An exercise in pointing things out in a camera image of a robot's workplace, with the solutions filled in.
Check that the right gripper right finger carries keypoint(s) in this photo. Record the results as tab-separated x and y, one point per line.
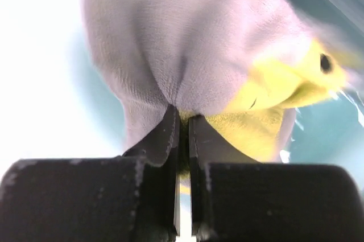
234	198

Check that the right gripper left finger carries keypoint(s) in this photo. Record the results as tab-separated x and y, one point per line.
132	197

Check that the blue translucent plastic tub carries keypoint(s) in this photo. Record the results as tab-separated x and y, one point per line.
324	82

